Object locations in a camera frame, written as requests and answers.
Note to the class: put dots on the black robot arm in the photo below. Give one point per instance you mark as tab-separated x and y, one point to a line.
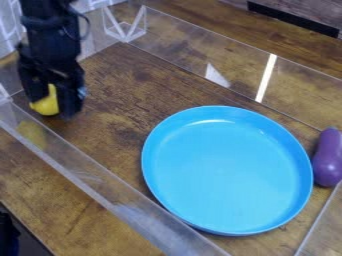
48	7

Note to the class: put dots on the dark object at table edge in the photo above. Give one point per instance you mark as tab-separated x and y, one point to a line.
8	236

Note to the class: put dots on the purple toy eggplant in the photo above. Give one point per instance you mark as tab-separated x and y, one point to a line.
327	158

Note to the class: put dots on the black baseboard strip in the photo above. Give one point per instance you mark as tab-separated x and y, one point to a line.
292	19

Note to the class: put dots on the yellow lemon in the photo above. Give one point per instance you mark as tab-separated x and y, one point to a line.
46	106

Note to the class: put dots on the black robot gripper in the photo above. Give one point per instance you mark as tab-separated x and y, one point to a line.
48	60

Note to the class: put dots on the clear acrylic enclosure wall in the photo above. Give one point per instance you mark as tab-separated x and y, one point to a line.
160	56

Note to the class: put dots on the blue round tray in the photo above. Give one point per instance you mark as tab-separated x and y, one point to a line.
227	170

